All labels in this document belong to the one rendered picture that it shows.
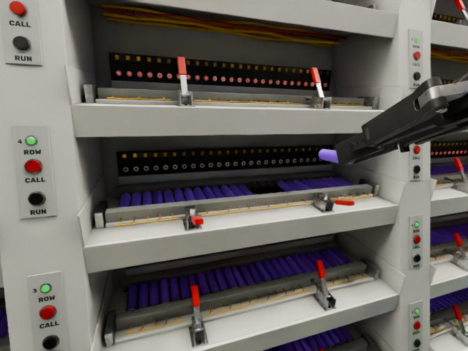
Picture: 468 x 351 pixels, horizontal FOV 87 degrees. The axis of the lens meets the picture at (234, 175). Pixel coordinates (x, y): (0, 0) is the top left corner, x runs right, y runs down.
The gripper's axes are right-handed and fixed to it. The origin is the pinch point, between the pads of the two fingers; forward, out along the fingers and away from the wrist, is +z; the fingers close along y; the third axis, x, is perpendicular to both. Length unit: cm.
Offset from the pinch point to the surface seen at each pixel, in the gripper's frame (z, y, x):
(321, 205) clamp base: 17.0, -4.0, 6.5
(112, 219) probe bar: 20.1, 34.2, 4.6
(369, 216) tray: 16.7, -15.1, 9.8
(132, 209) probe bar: 19.6, 31.0, 3.5
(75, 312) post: 18.3, 39.1, 17.3
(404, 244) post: 18.3, -24.5, 17.1
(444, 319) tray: 32, -48, 41
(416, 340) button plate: 24, -27, 39
